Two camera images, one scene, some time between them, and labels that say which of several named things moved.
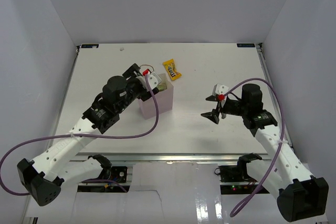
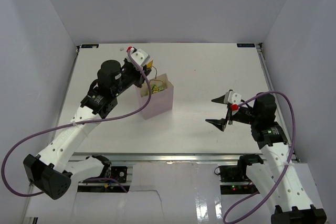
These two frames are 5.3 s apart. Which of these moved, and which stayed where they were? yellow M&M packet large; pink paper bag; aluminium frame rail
Moved: yellow M&M packet large
Stayed: aluminium frame rail; pink paper bag
